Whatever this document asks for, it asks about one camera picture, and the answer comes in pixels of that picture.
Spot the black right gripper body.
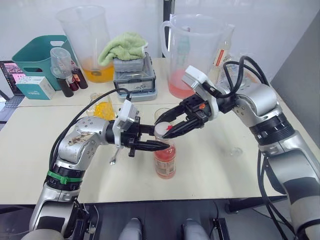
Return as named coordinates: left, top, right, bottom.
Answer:
left=183, top=94, right=214, bottom=128

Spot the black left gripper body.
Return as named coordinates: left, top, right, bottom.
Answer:
left=119, top=116, right=144, bottom=158

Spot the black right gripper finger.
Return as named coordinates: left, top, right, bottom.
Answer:
left=154, top=104, right=187, bottom=125
left=161, top=117, right=202, bottom=140

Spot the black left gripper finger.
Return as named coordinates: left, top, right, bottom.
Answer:
left=134, top=140, right=170, bottom=152
left=138, top=124, right=157, bottom=137

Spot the white juice bottle cap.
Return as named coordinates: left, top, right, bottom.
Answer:
left=154, top=122, right=174, bottom=139

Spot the red juice bottle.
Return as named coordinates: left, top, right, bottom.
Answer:
left=152, top=136, right=177, bottom=180

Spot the clear drinking glass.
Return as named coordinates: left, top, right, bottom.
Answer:
left=153, top=107, right=176, bottom=126

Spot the long metal spoon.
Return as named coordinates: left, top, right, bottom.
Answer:
left=109, top=146, right=121, bottom=166

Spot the clear plastic bottle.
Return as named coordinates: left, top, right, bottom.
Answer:
left=217, top=60, right=252, bottom=87

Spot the tall glass bottle red label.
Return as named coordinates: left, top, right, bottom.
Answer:
left=208, top=24, right=236, bottom=84

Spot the measuring jug with pink liquid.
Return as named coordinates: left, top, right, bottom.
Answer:
left=159, top=13, right=236, bottom=99

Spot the dark bottle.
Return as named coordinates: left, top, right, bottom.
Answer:
left=56, top=76, right=75, bottom=98
left=66, top=74, right=81, bottom=92
left=71, top=67, right=89, bottom=90

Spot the measuring jug with orange liquid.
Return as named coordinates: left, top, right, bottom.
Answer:
left=55, top=4, right=116, bottom=84

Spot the large grey tool case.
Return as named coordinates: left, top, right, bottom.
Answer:
left=112, top=51, right=159, bottom=102

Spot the small clear glass dish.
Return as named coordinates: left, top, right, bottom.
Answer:
left=224, top=146, right=244, bottom=158

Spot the small grey plastic case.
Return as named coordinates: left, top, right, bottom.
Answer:
left=113, top=56, right=146, bottom=74

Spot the green towel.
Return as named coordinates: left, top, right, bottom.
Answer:
left=97, top=31, right=149, bottom=67

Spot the grey rounded shape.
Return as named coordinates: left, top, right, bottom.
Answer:
left=119, top=217, right=145, bottom=240
left=180, top=217, right=209, bottom=240

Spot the clear plastic cup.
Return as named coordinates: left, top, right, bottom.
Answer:
left=49, top=47, right=72, bottom=80

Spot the black table foot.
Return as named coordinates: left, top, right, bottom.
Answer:
left=224, top=195, right=288, bottom=215

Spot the teal and white carton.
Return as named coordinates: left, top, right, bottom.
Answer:
left=15, top=75, right=57, bottom=101

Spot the teal plastic basket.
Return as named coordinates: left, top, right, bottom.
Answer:
left=11, top=34, right=79, bottom=92

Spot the black laptop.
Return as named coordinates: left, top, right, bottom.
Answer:
left=0, top=60, right=26, bottom=123

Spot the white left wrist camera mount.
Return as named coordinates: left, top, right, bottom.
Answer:
left=111, top=99, right=141, bottom=148

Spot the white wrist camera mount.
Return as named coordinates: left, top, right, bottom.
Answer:
left=111, top=99, right=141, bottom=148
left=181, top=65, right=220, bottom=122

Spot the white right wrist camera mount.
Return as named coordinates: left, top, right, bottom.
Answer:
left=181, top=65, right=220, bottom=122

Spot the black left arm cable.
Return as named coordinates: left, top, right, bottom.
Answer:
left=48, top=88, right=133, bottom=171

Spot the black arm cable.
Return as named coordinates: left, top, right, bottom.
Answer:
left=48, top=88, right=133, bottom=171
left=221, top=55, right=271, bottom=97

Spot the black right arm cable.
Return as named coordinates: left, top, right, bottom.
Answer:
left=221, top=55, right=271, bottom=97

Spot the black vertical post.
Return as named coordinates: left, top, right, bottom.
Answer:
left=163, top=0, right=171, bottom=59

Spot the black hanging cable bundle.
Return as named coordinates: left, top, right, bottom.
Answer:
left=256, top=149, right=297, bottom=240

